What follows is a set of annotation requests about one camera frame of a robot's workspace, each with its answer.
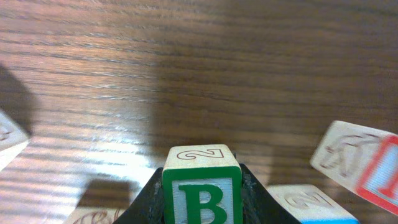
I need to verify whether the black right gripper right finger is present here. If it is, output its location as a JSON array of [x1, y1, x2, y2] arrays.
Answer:
[[240, 164, 300, 224]]

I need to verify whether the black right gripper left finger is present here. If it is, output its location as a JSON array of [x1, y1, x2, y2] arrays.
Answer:
[[113, 167, 164, 224]]

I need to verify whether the green B block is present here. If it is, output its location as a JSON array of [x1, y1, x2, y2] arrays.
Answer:
[[162, 144, 243, 224]]

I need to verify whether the blue L block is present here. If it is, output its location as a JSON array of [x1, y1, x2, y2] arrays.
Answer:
[[267, 184, 359, 224]]

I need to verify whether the yellow O block centre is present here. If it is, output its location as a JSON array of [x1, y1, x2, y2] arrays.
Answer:
[[63, 207, 126, 224]]

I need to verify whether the red I block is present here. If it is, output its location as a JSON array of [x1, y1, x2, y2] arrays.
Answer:
[[310, 121, 397, 215]]

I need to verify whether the red U block upper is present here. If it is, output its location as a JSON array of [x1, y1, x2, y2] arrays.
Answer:
[[1, 110, 30, 170]]

